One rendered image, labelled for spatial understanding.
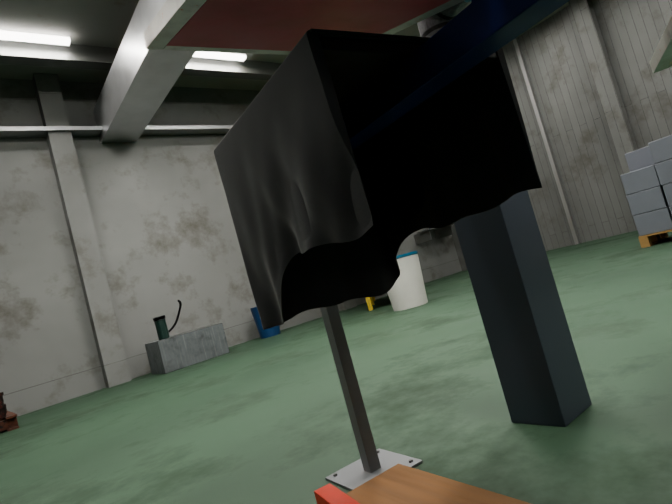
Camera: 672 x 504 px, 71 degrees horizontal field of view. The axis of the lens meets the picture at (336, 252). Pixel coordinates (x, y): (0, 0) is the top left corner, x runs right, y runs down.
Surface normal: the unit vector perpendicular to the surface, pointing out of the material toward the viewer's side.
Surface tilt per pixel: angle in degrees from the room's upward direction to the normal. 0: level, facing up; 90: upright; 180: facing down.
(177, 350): 90
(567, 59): 90
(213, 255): 90
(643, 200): 90
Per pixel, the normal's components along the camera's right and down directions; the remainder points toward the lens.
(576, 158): -0.76, 0.17
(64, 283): 0.59, -0.21
